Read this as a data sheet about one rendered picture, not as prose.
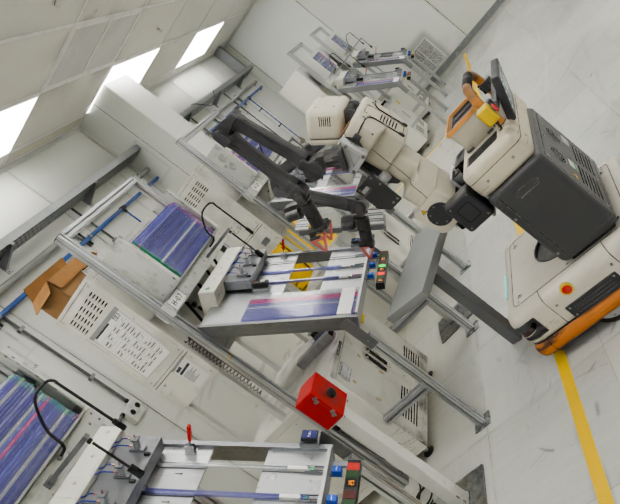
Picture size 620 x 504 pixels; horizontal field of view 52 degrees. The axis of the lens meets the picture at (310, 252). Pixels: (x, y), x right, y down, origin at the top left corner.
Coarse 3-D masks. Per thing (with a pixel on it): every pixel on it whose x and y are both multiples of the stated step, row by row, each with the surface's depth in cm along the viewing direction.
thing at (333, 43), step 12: (312, 36) 839; (336, 36) 893; (324, 48) 856; (336, 48) 854; (348, 48) 885; (336, 60) 875; (360, 60) 873; (372, 60) 853; (384, 60) 840; (396, 60) 838; (348, 72) 869; (360, 72) 916; (372, 72) 918; (420, 72) 835; (432, 72) 904; (408, 84) 892; (432, 84) 840; (444, 84) 908; (372, 96) 864; (384, 96) 856; (396, 96) 858; (408, 96) 855; (420, 96) 884; (444, 96) 849; (408, 108) 862; (420, 108) 859
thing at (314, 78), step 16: (304, 48) 777; (304, 64) 712; (320, 64) 730; (336, 64) 778; (288, 80) 727; (304, 80) 724; (320, 80) 717; (336, 80) 737; (352, 80) 747; (368, 80) 746; (384, 80) 725; (400, 80) 708; (288, 96) 735; (304, 96) 732; (320, 96) 729; (368, 96) 792; (416, 96) 707; (432, 96) 777; (304, 112) 740; (400, 112) 744; (432, 112) 712; (416, 128) 736; (416, 144) 735
